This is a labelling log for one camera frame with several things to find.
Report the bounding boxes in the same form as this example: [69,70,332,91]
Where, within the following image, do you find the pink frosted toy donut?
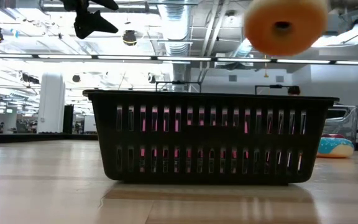
[243,0,329,57]

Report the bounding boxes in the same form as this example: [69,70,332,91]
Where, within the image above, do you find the blue frosted toy donut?
[316,136,355,159]

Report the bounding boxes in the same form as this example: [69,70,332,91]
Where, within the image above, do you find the long ceiling light strip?
[0,53,358,66]

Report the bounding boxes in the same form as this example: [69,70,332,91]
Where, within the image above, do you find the white column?
[37,73,67,134]

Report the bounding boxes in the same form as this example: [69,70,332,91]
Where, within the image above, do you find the black tall cabinet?
[62,105,75,134]

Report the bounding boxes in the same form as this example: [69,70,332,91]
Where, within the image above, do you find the black slotted plastic basket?
[82,89,340,186]

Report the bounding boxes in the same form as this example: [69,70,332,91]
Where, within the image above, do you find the clear plastic container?
[321,105,358,144]

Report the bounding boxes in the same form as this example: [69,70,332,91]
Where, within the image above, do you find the silver ventilation duct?
[158,0,195,91]

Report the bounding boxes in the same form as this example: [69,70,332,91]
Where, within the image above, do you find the distant black rig frame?
[255,83,291,96]
[155,80,202,93]

